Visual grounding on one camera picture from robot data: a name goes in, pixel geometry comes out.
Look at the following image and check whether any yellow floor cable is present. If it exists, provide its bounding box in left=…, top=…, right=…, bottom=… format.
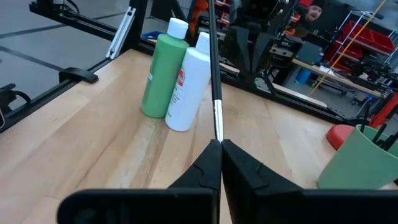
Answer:
left=309, top=0, right=389, bottom=96

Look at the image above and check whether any red desk lamp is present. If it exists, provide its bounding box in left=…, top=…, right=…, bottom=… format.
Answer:
left=326, top=92, right=398, bottom=151

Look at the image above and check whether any long wooden workbench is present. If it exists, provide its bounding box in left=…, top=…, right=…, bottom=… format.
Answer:
left=291, top=58, right=384, bottom=98

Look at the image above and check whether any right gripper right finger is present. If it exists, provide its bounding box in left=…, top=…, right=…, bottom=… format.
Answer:
left=221, top=139, right=398, bottom=224

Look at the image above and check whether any large green paint bottle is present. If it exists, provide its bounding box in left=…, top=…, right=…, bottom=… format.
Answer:
left=140, top=17, right=190, bottom=119

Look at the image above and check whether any black paintbrush silver ferrule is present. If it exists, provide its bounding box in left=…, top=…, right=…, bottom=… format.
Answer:
left=207, top=0, right=224, bottom=143
left=371, top=123, right=388, bottom=144

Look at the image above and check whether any blue plastic bin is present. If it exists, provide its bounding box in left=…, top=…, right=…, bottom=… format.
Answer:
left=294, top=67, right=312, bottom=86

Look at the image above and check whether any parts bin shelf rack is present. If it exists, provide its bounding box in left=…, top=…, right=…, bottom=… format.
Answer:
left=186, top=0, right=234, bottom=35

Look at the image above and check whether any person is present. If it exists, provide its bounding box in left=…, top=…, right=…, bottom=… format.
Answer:
left=292, top=0, right=326, bottom=38

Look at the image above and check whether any red shelf rack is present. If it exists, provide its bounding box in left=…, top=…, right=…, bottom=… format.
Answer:
left=325, top=11, right=396, bottom=73

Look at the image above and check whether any silver aluminium bar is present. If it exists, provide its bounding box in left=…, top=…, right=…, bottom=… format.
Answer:
left=105, top=6, right=137, bottom=60

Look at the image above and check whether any light green plastic cup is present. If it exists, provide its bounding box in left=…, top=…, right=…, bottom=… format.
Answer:
left=317, top=124, right=398, bottom=190

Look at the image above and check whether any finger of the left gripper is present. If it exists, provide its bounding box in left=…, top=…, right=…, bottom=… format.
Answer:
left=251, top=32, right=276, bottom=75
left=232, top=26, right=251, bottom=75

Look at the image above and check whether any black paintbrush gold ferrule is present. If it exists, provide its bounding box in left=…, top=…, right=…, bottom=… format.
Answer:
left=382, top=130, right=398, bottom=152

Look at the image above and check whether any black table edge clamp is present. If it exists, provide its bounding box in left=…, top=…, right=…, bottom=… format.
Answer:
left=58, top=67, right=100, bottom=85

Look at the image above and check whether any large white paint bottle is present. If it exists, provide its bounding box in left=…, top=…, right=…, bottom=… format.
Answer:
left=164, top=31, right=212, bottom=133

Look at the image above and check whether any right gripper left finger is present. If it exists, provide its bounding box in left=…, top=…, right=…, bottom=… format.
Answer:
left=57, top=139, right=223, bottom=224

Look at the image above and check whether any grey box device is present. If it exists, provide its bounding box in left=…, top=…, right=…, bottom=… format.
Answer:
left=295, top=40, right=324, bottom=65

